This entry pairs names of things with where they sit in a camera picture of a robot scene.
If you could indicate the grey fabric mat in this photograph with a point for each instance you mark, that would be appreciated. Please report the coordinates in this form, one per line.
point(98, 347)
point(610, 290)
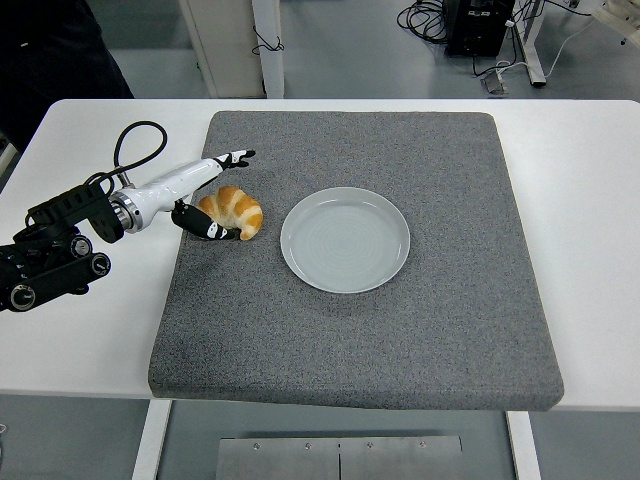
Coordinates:
point(350, 340)

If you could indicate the person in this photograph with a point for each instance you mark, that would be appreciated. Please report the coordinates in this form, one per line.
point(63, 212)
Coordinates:
point(50, 60)

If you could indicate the white table leg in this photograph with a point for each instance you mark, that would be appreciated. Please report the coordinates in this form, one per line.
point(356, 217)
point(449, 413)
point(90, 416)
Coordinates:
point(525, 445)
point(150, 440)

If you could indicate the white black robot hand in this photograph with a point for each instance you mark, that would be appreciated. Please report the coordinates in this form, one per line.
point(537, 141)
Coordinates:
point(175, 182)

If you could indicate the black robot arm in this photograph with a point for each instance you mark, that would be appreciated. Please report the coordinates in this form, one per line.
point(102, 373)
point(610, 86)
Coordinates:
point(50, 280)

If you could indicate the black computer tower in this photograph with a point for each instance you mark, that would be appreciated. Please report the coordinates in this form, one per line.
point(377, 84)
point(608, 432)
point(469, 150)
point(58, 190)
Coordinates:
point(475, 25)

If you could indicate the golden croissant bread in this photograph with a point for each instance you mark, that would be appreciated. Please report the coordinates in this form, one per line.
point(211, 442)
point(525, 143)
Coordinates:
point(240, 210)

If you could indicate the white chair base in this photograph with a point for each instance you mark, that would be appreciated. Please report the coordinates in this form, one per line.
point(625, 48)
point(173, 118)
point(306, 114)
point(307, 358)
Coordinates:
point(5, 152)

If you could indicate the grey foot pedal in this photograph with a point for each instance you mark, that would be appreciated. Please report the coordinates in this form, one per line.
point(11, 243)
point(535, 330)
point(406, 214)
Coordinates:
point(495, 84)

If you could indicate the grey round plate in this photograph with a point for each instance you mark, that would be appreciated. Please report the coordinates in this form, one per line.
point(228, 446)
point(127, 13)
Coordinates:
point(345, 240)

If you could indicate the white desk leg with foot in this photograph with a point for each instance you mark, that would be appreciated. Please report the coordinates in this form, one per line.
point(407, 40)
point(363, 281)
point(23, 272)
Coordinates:
point(532, 50)

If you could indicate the beige panel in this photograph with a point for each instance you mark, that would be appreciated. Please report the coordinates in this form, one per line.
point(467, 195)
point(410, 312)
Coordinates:
point(225, 45)

